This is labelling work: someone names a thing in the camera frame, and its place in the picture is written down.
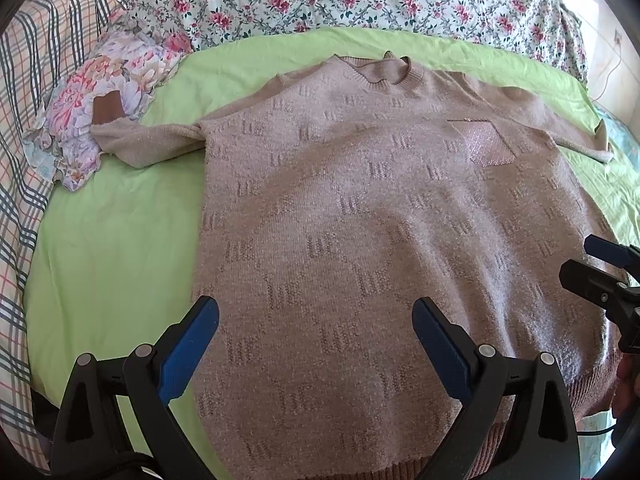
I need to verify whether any rose floral quilt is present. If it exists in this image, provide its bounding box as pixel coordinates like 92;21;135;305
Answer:
125;0;587;82

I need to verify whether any person's right hand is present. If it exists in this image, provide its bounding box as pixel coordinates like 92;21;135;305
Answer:
612;353;639;419

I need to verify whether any beige knitted sweater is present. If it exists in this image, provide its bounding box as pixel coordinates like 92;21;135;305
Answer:
91;54;620;479

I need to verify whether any light green bed sheet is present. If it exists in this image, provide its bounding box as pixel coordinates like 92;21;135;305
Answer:
22;27;640;480

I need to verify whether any pink floral small pillow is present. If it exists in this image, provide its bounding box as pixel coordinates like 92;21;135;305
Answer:
23;30;191;192

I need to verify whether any black cable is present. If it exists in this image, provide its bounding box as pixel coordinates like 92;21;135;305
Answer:
577;421;618;436

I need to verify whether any plaid checkered blanket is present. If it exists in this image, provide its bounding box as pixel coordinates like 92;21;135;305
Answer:
1;0;127;471

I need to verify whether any white wall cable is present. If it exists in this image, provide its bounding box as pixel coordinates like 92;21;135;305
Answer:
589;29;626;104

